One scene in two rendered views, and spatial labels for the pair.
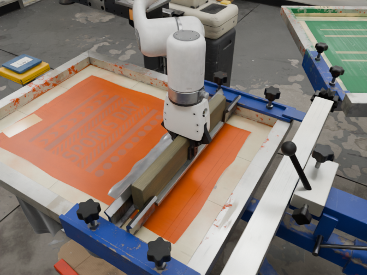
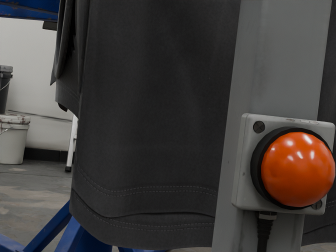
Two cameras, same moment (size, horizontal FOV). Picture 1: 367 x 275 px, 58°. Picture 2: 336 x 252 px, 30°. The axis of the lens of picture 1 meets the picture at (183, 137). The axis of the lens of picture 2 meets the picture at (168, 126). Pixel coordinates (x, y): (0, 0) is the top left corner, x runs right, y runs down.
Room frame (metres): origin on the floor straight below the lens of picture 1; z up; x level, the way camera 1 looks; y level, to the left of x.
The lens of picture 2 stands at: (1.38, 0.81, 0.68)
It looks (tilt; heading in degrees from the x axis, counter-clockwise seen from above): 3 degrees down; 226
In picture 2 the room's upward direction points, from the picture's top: 6 degrees clockwise
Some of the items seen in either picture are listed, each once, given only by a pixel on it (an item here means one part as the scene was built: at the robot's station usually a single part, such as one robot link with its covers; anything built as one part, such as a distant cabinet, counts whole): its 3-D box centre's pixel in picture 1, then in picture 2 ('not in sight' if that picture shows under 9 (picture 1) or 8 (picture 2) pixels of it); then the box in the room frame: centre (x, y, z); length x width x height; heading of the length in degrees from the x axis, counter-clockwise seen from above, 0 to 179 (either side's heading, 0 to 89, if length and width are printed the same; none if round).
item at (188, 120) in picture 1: (185, 112); not in sight; (0.58, -0.01, 1.12); 0.10 x 0.07 x 0.11; 59
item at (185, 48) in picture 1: (186, 50); not in sight; (0.62, -0.01, 1.25); 0.15 x 0.10 x 0.11; 13
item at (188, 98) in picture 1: (188, 89); not in sight; (0.58, -0.01, 1.18); 0.09 x 0.07 x 0.03; 59
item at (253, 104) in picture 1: (242, 106); not in sight; (0.81, -0.18, 0.97); 0.30 x 0.05 x 0.07; 59
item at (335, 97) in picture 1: (323, 103); not in sight; (0.77, -0.40, 1.02); 0.07 x 0.06 x 0.07; 59
